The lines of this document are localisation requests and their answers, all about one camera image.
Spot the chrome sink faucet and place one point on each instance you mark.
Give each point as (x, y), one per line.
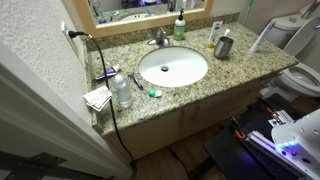
(161, 38)

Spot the grey metal cup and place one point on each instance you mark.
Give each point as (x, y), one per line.
(223, 47)

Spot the green floss container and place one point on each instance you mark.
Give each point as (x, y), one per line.
(155, 92)

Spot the metal sink drain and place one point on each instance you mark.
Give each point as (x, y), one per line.
(164, 68)

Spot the blue razor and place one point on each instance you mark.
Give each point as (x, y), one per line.
(136, 81)

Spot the white oval sink basin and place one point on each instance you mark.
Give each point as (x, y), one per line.
(180, 66)

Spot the clear plastic water bottle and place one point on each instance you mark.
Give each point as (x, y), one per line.
(123, 91)

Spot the beige vanity cabinet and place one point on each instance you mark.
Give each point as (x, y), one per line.
(160, 130)

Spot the purple toothpaste tube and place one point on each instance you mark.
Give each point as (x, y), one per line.
(108, 71)

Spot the white tissue packet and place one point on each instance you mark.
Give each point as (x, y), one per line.
(97, 97)

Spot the green soap pump bottle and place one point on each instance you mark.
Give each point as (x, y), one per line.
(179, 28)

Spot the orange black clamp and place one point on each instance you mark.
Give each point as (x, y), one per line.
(269, 111)
(237, 130)

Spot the small white yellow-capped tube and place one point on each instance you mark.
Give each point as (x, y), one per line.
(227, 32)

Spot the black cart top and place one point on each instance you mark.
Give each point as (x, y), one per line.
(230, 156)

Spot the large white cream tube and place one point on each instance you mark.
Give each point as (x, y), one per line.
(261, 37)

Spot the white toilet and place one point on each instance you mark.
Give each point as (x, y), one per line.
(300, 80)

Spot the wood-framed wall mirror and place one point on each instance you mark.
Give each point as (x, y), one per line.
(83, 20)

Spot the white wall outlet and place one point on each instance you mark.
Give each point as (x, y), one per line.
(68, 38)

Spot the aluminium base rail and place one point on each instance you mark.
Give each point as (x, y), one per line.
(263, 141)

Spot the white door frame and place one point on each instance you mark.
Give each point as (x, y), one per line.
(43, 126)

